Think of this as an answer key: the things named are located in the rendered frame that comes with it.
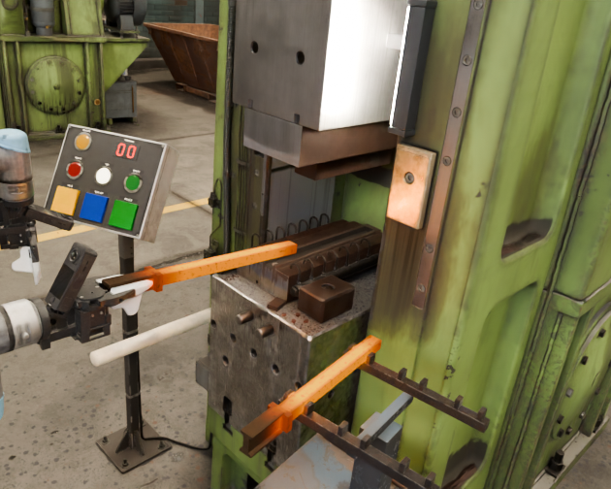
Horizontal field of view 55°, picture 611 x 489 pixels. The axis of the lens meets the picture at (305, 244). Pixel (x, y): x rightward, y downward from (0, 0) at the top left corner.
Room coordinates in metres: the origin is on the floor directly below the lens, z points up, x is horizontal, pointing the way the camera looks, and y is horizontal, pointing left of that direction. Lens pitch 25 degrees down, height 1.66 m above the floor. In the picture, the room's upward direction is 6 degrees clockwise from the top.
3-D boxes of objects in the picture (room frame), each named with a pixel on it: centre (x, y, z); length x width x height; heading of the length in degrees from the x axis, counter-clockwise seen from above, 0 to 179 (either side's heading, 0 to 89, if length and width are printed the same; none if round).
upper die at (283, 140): (1.49, -0.04, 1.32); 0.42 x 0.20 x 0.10; 137
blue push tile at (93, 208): (1.54, 0.61, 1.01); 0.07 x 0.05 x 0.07; 72
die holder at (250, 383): (1.46, -0.08, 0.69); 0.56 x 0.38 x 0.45; 137
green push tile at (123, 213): (1.51, 0.52, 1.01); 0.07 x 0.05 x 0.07; 72
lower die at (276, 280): (1.49, -0.04, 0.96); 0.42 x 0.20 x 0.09; 137
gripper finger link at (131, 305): (0.90, 0.30, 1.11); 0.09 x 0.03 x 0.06; 134
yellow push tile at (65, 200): (1.57, 0.71, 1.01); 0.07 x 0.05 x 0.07; 72
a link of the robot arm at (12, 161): (1.25, 0.68, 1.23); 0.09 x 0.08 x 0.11; 130
